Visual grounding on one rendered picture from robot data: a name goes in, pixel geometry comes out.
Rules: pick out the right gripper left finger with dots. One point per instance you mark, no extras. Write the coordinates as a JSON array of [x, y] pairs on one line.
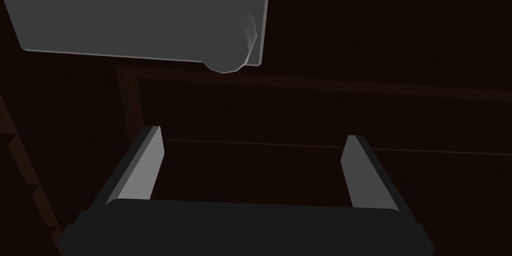
[[138, 170]]

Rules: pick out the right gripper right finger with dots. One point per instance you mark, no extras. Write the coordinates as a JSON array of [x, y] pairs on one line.
[[366, 178]]

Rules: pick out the dark brown door leaf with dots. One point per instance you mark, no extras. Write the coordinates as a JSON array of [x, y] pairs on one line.
[[360, 68]]

